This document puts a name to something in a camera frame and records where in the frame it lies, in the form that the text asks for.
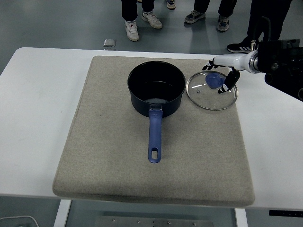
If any person with white sneakers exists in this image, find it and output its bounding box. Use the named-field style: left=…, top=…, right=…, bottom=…
left=121, top=0, right=163, bottom=42

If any black table control panel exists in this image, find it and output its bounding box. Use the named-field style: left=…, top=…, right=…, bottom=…
left=269, top=210, right=303, bottom=217

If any white table leg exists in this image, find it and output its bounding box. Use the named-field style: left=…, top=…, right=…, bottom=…
left=235, top=208, right=248, bottom=227
left=53, top=200, right=71, bottom=227

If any person with black striped shoes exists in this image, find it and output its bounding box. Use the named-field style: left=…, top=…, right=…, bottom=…
left=227, top=0, right=294, bottom=53

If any glass lid with blue knob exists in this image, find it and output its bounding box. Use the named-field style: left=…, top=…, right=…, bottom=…
left=186, top=70, right=239, bottom=111

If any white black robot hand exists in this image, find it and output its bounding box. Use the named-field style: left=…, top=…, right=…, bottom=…
left=202, top=53, right=249, bottom=95

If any grey felt mat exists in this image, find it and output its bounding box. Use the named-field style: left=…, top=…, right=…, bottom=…
left=52, top=55, right=256, bottom=206

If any grey metal plate with screws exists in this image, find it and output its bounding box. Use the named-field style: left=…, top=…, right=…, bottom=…
left=94, top=215, right=215, bottom=227

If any dark blue saucepan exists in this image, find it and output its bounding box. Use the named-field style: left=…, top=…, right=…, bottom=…
left=127, top=61, right=187, bottom=164

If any person with grey sneakers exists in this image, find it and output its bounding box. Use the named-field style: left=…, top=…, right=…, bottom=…
left=184, top=0, right=238, bottom=32

